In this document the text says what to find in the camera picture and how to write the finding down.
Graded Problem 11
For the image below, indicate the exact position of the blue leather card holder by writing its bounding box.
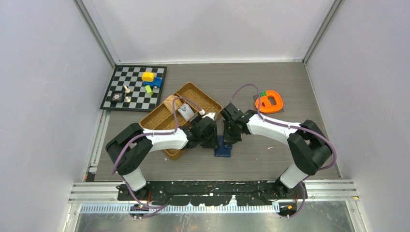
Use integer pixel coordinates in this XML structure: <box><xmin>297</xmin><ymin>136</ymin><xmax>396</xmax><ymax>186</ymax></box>
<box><xmin>214</xmin><ymin>135</ymin><xmax>233</xmax><ymax>158</ymax></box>

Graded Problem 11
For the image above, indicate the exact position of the grey base plate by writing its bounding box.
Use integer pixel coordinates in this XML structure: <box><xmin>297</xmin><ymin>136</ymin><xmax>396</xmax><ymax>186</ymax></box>
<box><xmin>253</xmin><ymin>93</ymin><xmax>285</xmax><ymax>116</ymax></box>

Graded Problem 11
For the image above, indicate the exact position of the blue toy car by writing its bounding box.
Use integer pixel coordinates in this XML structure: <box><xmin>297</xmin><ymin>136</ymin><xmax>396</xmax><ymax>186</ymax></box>
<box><xmin>142</xmin><ymin>77</ymin><xmax>162</xmax><ymax>88</ymax></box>

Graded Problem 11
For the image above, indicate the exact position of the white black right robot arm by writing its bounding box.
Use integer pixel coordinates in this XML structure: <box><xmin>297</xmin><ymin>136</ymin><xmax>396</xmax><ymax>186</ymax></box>
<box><xmin>221</xmin><ymin>103</ymin><xmax>335</xmax><ymax>199</ymax></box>

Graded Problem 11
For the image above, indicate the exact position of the woven divided basket tray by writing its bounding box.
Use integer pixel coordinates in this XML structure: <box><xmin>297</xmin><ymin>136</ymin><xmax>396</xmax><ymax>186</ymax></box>
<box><xmin>139</xmin><ymin>82</ymin><xmax>222</xmax><ymax>160</ymax></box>

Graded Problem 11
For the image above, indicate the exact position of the black mounting rail base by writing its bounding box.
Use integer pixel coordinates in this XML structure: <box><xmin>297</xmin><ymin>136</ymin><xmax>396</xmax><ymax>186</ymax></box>
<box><xmin>117</xmin><ymin>180</ymin><xmax>307</xmax><ymax>206</ymax></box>

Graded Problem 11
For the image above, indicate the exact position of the metal chess pawn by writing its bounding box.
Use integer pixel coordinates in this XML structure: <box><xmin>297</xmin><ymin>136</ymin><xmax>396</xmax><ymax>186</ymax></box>
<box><xmin>123</xmin><ymin>86</ymin><xmax>131</xmax><ymax>93</ymax></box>

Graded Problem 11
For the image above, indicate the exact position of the black white checkerboard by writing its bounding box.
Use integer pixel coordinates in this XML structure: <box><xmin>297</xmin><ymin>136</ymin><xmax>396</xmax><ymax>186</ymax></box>
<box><xmin>100</xmin><ymin>65</ymin><xmax>167</xmax><ymax>112</ymax></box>

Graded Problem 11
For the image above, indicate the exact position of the black square chess piece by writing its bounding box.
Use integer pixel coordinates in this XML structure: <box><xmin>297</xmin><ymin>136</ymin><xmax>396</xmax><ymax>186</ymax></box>
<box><xmin>110</xmin><ymin>91</ymin><xmax>126</xmax><ymax>102</ymax></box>

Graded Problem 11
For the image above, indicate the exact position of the silver credit card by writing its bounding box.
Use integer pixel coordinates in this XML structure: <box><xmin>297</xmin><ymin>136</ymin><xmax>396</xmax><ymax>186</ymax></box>
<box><xmin>178</xmin><ymin>103</ymin><xmax>195</xmax><ymax>120</ymax></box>

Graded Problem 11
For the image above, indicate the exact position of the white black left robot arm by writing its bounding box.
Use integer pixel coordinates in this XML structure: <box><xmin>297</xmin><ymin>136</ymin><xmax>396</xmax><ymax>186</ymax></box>
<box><xmin>105</xmin><ymin>112</ymin><xmax>218</xmax><ymax>200</ymax></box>

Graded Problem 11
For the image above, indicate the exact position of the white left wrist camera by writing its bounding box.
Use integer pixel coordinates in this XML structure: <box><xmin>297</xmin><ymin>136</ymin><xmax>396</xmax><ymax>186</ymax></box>
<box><xmin>202</xmin><ymin>112</ymin><xmax>216</xmax><ymax>121</ymax></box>

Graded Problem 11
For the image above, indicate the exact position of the green toy block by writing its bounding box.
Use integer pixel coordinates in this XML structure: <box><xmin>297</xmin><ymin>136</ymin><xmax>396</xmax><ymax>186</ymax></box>
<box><xmin>145</xmin><ymin>85</ymin><xmax>153</xmax><ymax>96</ymax></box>

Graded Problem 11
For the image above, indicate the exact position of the yellow toy block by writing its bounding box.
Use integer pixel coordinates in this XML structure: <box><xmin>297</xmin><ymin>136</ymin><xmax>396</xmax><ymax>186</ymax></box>
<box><xmin>142</xmin><ymin>72</ymin><xmax>156</xmax><ymax>82</ymax></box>

